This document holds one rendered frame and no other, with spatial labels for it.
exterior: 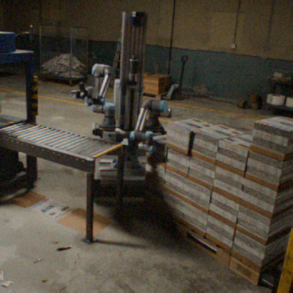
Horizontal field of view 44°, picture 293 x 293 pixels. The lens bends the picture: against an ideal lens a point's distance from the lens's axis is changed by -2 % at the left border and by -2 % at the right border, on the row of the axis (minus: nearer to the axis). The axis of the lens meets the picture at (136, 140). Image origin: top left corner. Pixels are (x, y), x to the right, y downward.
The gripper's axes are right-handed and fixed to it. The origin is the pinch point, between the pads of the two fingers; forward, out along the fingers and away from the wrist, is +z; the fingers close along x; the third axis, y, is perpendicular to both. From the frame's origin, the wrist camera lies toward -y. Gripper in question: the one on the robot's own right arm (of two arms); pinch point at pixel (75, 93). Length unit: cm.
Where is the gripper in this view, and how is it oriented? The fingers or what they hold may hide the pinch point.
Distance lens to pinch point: 359.2
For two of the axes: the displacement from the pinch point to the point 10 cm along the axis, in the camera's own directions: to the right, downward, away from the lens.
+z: -3.2, 2.8, -9.0
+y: -1.9, 9.2, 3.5
